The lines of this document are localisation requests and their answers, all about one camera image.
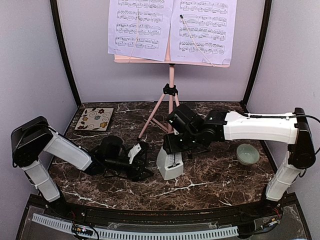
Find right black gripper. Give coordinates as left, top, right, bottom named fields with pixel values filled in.
left=163, top=129, right=202, bottom=154

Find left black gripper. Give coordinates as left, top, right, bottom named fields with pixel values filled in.
left=105, top=155, right=154, bottom=182

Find white metronome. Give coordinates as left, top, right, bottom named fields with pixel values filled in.
left=156, top=147, right=184, bottom=181

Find pink music stand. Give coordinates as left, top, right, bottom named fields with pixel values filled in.
left=113, top=0, right=232, bottom=140

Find purple sheet music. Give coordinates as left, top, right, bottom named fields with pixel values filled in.
left=108, top=0, right=174, bottom=62
left=170, top=0, right=237, bottom=66

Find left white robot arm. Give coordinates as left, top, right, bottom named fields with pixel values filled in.
left=10, top=116, right=154, bottom=218

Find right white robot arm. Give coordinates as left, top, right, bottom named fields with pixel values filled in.
left=162, top=104, right=317, bottom=217

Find floral ceramic tile coaster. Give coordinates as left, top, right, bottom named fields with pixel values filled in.
left=74, top=107, right=114, bottom=132

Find pale green bowl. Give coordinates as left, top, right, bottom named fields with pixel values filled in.
left=236, top=144, right=260, bottom=166

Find small circuit board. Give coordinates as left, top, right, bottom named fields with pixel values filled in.
left=71, top=225, right=94, bottom=237

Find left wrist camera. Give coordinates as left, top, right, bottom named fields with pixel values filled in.
left=127, top=141, right=149, bottom=165

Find white slotted cable duct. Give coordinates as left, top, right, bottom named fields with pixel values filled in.
left=31, top=213, right=239, bottom=240

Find right black frame post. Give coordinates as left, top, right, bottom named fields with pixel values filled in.
left=240, top=0, right=273, bottom=110

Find black frame post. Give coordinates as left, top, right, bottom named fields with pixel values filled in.
left=49, top=0, right=82, bottom=108
left=240, top=0, right=273, bottom=110

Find left black frame post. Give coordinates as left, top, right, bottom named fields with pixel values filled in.
left=49, top=0, right=82, bottom=108

